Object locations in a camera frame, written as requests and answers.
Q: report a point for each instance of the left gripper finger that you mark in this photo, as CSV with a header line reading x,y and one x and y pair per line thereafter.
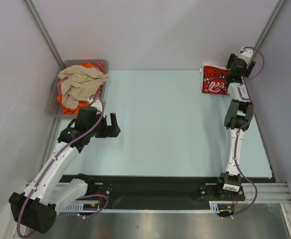
x,y
113,120
105,124

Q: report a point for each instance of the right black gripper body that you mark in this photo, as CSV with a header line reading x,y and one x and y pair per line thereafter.
x,y
246,71

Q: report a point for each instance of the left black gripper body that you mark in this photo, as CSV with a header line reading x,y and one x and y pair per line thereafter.
x,y
101,133

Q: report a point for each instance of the white Coca-Cola t-shirt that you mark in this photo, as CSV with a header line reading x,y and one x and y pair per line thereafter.
x,y
212,79

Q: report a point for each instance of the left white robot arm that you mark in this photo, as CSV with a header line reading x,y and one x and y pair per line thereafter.
x,y
38,206

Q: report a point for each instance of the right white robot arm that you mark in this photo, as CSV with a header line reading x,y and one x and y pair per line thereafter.
x,y
238,117

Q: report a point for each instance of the orange t-shirt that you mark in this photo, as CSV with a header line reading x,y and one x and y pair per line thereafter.
x,y
70,111

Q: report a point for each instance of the beige t-shirt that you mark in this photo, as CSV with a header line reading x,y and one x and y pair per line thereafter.
x,y
79,83

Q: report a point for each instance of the pink t-shirt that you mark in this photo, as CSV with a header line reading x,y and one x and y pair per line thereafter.
x,y
98,65

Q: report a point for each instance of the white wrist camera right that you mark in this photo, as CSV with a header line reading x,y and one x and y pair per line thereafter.
x,y
246,54

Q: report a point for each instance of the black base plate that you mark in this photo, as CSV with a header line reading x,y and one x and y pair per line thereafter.
x,y
157,193

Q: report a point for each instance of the white slotted cable duct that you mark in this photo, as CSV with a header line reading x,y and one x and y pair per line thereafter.
x,y
212,207

